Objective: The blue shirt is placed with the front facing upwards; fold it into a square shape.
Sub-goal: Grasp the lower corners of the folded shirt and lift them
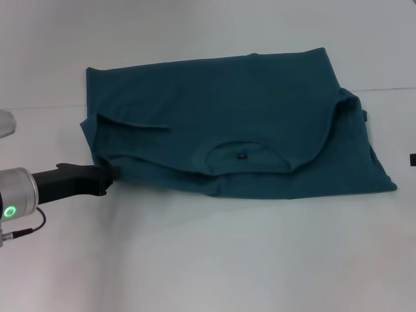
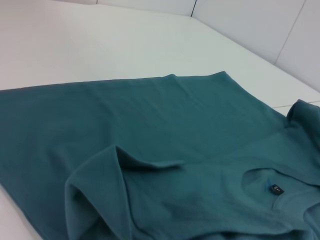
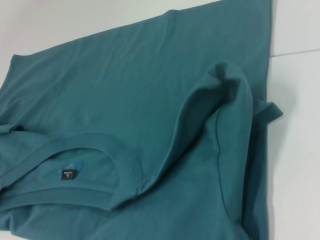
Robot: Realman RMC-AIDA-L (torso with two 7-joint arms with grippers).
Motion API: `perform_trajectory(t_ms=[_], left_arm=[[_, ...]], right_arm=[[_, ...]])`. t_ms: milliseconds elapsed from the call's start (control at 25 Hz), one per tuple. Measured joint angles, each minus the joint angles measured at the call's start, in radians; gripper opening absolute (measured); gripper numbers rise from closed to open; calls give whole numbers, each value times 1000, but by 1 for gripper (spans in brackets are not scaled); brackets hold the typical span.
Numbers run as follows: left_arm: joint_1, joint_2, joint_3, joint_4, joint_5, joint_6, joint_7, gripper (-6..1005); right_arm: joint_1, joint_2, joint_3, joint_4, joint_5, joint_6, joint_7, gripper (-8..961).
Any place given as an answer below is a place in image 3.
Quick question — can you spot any teal t-shirt with FREE print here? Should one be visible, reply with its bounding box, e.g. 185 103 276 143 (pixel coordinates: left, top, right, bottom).
0 0 285 240

